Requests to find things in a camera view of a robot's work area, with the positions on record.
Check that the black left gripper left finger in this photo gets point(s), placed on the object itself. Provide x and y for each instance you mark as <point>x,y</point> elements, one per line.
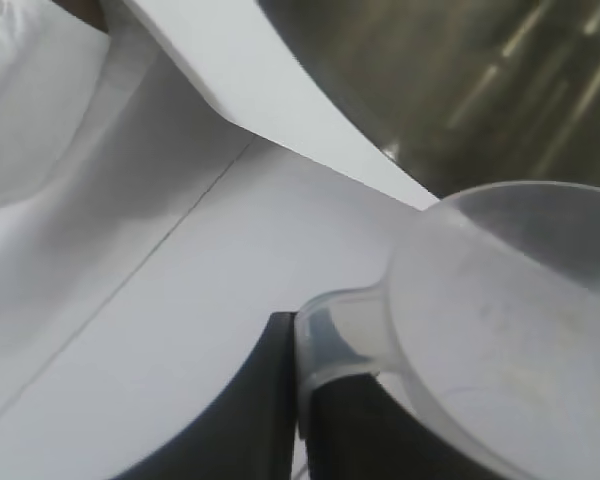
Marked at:
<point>250,430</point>

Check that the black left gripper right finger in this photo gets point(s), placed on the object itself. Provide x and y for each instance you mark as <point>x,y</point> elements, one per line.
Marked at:
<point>360,440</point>

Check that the translucent plastic measuring cup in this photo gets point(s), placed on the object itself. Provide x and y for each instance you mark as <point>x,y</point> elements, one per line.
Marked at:
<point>480,300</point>

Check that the stainless steel mixing bowl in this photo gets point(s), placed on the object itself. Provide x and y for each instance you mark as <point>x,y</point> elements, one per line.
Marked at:
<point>455,75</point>

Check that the white draped cloth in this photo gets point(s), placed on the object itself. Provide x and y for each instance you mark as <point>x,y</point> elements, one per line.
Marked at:
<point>30,100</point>

